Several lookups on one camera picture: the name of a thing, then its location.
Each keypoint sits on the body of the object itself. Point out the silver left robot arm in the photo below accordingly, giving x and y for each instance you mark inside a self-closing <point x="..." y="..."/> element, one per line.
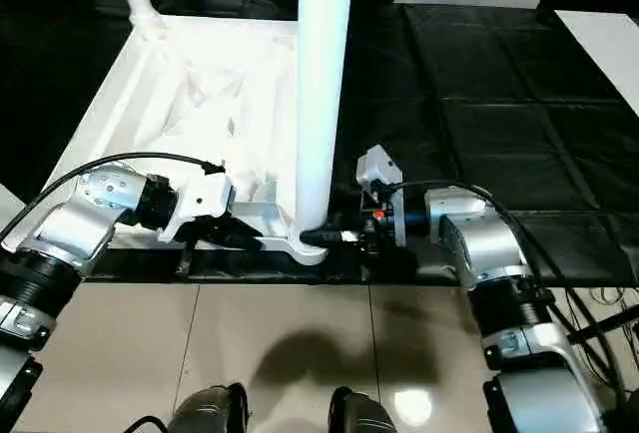
<point x="70" y="213"/>

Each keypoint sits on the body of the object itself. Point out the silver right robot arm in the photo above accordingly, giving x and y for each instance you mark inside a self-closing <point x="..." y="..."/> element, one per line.
<point x="489" y="238"/>

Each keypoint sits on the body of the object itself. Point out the black work mat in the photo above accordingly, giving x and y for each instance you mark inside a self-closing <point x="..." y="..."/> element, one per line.
<point x="499" y="104"/>

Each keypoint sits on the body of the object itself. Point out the black stand bar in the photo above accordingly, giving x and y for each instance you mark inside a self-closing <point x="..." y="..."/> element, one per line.
<point x="606" y="325"/>

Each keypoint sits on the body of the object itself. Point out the white flat panel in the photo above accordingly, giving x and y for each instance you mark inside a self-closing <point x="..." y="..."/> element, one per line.
<point x="609" y="49"/>

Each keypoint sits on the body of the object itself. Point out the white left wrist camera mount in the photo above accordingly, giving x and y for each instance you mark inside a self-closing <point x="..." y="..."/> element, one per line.
<point x="199" y="198"/>

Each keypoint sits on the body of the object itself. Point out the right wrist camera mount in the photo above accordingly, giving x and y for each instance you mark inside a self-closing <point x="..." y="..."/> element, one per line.
<point x="379" y="166"/>

